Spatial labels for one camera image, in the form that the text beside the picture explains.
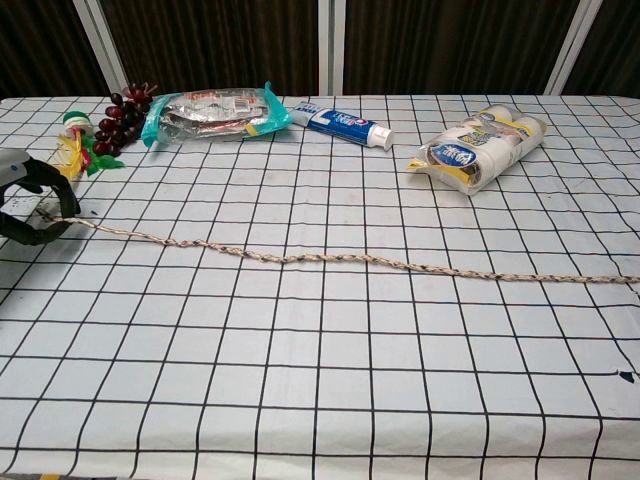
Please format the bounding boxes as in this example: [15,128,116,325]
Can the white black checkered tablecloth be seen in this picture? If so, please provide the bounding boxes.
[0,94,640,480]

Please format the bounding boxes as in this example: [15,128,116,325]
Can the yellow packaged rolls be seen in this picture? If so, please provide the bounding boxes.
[405,103,548,197]

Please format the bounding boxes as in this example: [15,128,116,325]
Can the blue white toothpaste tube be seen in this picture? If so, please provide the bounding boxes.
[289,99,395,151]

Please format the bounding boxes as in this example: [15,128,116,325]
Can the dark pleated curtain panel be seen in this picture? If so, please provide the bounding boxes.
[342,0,581,96]
[0,0,114,99]
[562,0,640,96]
[99,0,321,96]

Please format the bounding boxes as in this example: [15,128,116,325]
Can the dark red plastic grape bunch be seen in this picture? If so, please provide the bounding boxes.
[87,82,154,176]

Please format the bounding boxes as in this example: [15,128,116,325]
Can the white partition frame post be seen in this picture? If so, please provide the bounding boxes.
[547,0,601,96]
[317,0,345,96]
[72,0,129,97]

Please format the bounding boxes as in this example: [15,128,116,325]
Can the teal clear snack bag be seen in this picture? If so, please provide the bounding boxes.
[141,79,294,149]

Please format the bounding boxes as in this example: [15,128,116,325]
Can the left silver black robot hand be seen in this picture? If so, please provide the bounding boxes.
[0,148,81,246]

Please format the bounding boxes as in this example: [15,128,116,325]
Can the beige braided rope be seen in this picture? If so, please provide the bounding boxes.
[42,212,640,285]

